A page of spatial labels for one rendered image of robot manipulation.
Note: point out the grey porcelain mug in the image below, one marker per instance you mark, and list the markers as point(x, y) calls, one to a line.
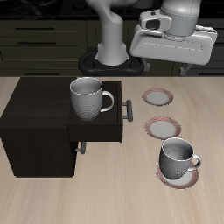
point(87, 102)
point(173, 163)

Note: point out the dark wooden cabinet drawer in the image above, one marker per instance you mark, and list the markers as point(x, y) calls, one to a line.
point(96, 129)

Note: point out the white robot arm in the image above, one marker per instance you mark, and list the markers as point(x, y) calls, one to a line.
point(112, 43)

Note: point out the dark kitchen cupboards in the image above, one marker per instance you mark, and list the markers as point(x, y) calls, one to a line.
point(43, 43)

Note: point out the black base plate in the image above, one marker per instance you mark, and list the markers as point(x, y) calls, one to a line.
point(87, 65)

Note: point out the dark wooden cabinet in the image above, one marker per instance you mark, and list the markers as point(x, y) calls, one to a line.
point(35, 122)

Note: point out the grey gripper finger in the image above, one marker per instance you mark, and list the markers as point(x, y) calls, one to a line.
point(185, 70)
point(146, 65)

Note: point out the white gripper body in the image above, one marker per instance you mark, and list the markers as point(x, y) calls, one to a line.
point(172, 48)

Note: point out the white plate with red rim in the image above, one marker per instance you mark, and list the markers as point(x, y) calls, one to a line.
point(157, 97)
point(162, 128)
point(189, 178)

